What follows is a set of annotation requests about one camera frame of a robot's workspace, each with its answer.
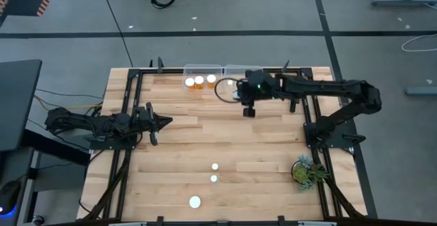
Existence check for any yellow cable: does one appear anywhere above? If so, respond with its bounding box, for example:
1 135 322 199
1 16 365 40
33 94 104 113

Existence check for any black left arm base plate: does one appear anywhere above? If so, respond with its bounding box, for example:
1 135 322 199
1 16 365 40
89 123 139 151

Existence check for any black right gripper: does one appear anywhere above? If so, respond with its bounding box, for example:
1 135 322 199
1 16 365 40
238 70 281 106

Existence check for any thin black cable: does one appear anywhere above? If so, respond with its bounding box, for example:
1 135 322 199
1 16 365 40
98 0 135 68

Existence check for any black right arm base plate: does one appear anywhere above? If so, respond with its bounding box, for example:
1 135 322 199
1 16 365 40
303 122 367 150

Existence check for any black desk cable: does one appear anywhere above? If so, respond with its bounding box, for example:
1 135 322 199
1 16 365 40
33 88 105 100

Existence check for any black computer mouse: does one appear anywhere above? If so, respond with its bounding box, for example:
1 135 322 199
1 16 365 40
0 179 22 216

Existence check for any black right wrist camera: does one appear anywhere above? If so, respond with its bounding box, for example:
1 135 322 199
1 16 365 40
242 105 257 119

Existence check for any dark grey desk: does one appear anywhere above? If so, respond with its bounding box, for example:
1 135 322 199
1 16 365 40
0 59 43 152

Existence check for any black cable bundle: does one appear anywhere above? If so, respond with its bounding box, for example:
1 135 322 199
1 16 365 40
77 149 132 221
312 149 366 218

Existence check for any clear plastic bin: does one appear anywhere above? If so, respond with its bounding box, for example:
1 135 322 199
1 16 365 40
182 63 224 96
223 64 265 97

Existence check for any black aluminium table frame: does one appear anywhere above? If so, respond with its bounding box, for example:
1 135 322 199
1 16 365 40
76 57 369 226

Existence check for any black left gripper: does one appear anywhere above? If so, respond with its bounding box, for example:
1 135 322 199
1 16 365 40
131 102 173 146

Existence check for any black desk crossbar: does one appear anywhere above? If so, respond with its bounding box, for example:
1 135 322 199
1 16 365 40
20 129 90 167

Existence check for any black looped gripper cable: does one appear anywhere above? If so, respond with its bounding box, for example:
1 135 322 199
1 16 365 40
214 78 241 104

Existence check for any white floor cable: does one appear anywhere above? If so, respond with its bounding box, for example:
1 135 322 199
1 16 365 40
401 33 437 53

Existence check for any potted succulent plant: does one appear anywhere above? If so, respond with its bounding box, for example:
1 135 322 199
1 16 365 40
290 154 330 193

